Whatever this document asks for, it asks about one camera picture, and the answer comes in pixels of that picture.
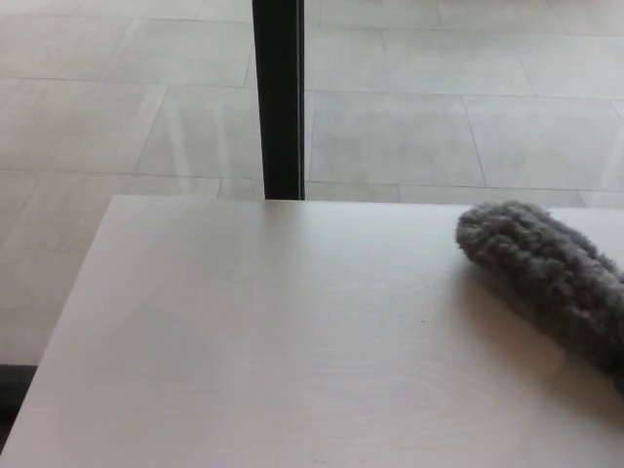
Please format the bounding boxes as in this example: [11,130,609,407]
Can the black floor base strip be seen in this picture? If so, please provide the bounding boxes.
[0,364,39,426]

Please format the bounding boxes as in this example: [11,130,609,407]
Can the grey fluffy microfibre duster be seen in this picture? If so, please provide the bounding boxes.
[454,199,624,387]

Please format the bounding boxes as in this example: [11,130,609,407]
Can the black vertical window frame post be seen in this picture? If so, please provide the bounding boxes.
[252,0,307,202]

